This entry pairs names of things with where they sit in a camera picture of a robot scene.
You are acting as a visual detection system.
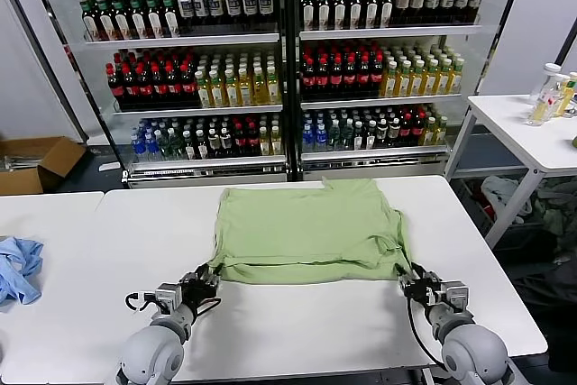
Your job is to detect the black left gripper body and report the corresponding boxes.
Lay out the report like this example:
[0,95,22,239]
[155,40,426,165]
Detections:
[179,277,220,309]

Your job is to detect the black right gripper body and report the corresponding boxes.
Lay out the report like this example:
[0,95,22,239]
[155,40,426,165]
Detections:
[405,279,441,310]

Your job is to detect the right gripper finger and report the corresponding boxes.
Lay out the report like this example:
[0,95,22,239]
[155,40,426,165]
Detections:
[396,266,414,299]
[410,261,441,287]

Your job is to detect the light green polo shirt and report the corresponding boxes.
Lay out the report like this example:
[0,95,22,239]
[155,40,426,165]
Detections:
[211,179,414,286]

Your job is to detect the dark clothes pile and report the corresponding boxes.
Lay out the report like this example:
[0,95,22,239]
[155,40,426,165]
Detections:
[513,252,577,327]

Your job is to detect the grey green clothes pile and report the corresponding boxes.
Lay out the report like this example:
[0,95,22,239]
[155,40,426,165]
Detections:
[534,177,577,237]

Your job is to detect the black plastic basket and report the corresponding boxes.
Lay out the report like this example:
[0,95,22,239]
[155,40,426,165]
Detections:
[450,175,560,264]

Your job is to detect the crumpled white cloth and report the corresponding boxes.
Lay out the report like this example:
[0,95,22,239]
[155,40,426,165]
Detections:
[480,175,533,224]

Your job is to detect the red cap cola bottle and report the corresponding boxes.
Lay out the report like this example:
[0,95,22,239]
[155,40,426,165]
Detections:
[371,52,386,97]
[234,123,248,158]
[246,122,261,157]
[357,53,372,98]
[136,64,154,110]
[302,55,317,100]
[316,55,332,99]
[399,112,414,148]
[330,54,345,99]
[166,63,183,109]
[151,63,169,109]
[180,62,198,108]
[343,54,359,98]
[105,62,125,110]
[412,111,426,148]
[121,64,140,110]

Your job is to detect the white side table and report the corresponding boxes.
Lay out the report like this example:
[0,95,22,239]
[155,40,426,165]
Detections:
[444,94,577,249]

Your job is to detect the crumpled light blue cloth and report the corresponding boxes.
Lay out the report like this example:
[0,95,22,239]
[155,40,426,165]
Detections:
[0,235,45,306]

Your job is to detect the open cardboard box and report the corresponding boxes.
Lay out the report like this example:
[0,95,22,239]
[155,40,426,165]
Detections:
[0,135,87,196]

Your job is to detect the yellow drink bottle red label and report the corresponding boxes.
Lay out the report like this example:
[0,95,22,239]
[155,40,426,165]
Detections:
[527,73,568,128]

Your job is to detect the metal parts bundle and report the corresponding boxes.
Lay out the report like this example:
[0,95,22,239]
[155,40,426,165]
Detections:
[0,154,46,173]

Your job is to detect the yellow drink bottle green cap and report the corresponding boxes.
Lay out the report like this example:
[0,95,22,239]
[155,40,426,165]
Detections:
[556,72,577,118]

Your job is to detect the clear bottle white cap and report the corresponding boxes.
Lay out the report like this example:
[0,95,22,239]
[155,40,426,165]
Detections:
[531,62,563,105]

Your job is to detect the grey drinks shelf unit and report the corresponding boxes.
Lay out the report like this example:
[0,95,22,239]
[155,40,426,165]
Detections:
[288,0,528,183]
[22,0,289,190]

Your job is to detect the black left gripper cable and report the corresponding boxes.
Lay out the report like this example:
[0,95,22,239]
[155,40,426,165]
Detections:
[194,297,223,317]

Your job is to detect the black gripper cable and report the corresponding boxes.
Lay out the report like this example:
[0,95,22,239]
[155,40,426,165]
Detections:
[405,295,447,371]
[194,297,223,317]

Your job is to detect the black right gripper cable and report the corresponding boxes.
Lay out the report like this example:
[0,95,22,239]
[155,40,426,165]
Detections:
[405,295,447,371]

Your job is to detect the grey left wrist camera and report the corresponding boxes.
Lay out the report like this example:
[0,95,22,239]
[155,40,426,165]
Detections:
[155,282,182,314]

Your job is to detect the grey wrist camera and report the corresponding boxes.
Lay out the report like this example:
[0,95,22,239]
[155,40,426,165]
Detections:
[155,282,182,314]
[439,280,471,313]

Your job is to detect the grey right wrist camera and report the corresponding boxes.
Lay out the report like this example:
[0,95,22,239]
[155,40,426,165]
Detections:
[439,280,471,313]

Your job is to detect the black camera cable white connectors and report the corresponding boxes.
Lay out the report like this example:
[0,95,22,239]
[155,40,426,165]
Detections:
[124,290,158,314]

